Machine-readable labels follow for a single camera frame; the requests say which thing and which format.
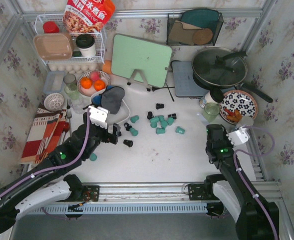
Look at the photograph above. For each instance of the white round strainer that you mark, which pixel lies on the white round strainer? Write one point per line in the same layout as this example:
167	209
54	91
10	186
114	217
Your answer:
54	102

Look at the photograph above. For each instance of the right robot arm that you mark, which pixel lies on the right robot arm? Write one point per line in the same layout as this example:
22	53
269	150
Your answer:
255	217

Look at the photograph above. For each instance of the right orange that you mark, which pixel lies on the right orange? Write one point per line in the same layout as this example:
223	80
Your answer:
99	85

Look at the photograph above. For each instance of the left orange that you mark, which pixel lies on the left orange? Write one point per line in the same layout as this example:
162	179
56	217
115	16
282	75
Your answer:
86	83

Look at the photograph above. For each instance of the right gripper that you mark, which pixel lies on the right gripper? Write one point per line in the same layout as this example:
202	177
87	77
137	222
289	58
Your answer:
215	132

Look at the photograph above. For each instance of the fruit bowl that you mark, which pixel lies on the fruit bowl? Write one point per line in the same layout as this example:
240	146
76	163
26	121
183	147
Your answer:
92	82

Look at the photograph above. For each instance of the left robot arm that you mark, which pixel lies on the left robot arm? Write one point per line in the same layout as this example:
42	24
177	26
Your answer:
50	181

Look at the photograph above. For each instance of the green glass tumbler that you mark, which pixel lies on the green glass tumbler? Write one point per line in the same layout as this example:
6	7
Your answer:
72	92

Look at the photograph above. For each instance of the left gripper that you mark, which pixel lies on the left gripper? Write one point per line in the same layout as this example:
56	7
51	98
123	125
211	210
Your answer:
114	133

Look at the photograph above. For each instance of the blue flower plate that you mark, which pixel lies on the blue flower plate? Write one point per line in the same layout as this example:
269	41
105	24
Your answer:
236	105

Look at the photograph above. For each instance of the clear glass tumbler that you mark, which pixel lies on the clear glass tumbler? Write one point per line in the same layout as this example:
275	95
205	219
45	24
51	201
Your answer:
77	105

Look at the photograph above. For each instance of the grey blue oven mitt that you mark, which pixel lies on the grey blue oven mitt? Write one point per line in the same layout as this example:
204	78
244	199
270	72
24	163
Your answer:
110	99

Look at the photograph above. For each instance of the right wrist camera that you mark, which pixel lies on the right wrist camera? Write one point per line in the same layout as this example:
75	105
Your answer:
239	136

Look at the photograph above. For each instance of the orange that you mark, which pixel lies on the orange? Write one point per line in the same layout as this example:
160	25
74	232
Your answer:
86	83
99	85

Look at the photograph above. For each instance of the pink peach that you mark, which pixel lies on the pink peach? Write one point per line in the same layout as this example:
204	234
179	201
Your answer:
94	76

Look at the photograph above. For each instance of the white storage basket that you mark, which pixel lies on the white storage basket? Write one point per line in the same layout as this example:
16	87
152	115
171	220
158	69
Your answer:
119	118

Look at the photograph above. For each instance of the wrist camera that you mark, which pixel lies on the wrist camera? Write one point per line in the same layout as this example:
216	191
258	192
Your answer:
98	116
239	136

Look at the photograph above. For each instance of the green glass cup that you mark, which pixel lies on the green glass cup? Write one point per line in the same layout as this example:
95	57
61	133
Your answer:
211	111

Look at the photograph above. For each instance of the black capsule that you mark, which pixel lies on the black capsule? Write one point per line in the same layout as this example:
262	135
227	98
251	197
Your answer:
128	143
173	115
149	115
127	126
159	106

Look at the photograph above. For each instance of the black frying pan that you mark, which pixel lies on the black frying pan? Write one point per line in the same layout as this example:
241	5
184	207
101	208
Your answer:
226	80

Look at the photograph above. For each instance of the silver fork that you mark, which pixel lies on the silver fork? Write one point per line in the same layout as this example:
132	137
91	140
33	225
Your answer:
68	111

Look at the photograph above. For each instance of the red striped towel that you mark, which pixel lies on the red striped towel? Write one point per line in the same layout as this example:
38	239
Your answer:
44	135

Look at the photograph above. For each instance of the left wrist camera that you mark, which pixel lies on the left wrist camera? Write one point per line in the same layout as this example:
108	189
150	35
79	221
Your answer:
98	116

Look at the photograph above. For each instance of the white pill bottle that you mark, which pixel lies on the white pill bottle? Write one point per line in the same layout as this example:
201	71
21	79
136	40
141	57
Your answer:
246	121

